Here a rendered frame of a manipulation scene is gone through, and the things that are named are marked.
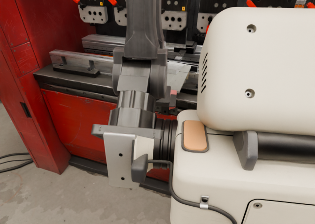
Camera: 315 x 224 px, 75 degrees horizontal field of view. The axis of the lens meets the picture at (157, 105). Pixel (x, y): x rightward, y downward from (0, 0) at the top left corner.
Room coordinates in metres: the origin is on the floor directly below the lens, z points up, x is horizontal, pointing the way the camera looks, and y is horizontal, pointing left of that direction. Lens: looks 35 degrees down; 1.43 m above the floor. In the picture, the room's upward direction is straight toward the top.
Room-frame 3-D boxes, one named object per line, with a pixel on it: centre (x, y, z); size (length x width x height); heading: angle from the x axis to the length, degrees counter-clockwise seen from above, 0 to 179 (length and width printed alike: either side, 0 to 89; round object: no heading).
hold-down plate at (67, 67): (1.14, 0.50, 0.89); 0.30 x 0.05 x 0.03; 72
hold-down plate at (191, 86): (0.94, -0.11, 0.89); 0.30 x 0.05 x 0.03; 72
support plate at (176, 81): (0.86, -0.04, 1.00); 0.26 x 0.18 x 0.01; 162
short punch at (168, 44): (1.00, -0.09, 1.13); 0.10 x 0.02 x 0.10; 72
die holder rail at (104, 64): (1.18, 0.43, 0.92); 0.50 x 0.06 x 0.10; 72
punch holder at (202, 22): (0.95, -0.26, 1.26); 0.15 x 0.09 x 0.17; 72
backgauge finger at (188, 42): (1.15, -0.15, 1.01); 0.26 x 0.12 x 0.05; 162
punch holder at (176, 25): (1.01, -0.07, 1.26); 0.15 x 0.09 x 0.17; 72
